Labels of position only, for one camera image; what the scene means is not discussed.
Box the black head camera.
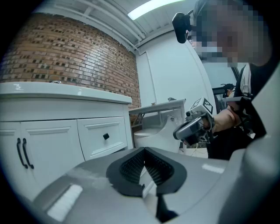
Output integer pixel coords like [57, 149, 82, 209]
[172, 12, 193, 44]

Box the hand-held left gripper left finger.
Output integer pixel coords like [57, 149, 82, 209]
[32, 147, 158, 224]

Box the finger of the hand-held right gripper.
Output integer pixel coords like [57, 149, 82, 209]
[174, 118, 204, 140]

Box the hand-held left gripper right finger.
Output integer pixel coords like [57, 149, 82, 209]
[145, 147, 230, 223]

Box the white cabinet door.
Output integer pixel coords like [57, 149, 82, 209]
[20, 119, 86, 197]
[0, 121, 22, 193]

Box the black cabinet door handle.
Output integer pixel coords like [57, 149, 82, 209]
[17, 138, 28, 169]
[22, 138, 35, 169]

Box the ceiling light panel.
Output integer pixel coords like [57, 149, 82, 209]
[128, 0, 195, 20]

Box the white sink basin top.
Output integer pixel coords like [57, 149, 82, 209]
[0, 82, 133, 105]

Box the white chest strap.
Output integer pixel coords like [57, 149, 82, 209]
[239, 64, 252, 95]

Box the white table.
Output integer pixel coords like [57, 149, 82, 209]
[128, 98, 187, 154]

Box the tall white drawer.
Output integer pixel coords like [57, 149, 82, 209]
[77, 116, 129, 161]

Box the white vanity cabinet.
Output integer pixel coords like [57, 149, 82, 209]
[0, 96, 134, 200]

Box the white ceiling pipe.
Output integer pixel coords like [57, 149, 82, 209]
[83, 4, 147, 51]

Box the person's head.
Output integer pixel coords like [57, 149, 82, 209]
[192, 0, 274, 67]

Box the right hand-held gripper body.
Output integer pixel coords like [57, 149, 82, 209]
[185, 97, 214, 145]

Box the person's black shirt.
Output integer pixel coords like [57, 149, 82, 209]
[207, 63, 267, 160]

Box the person's right forearm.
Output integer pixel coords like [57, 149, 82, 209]
[212, 107, 240, 133]

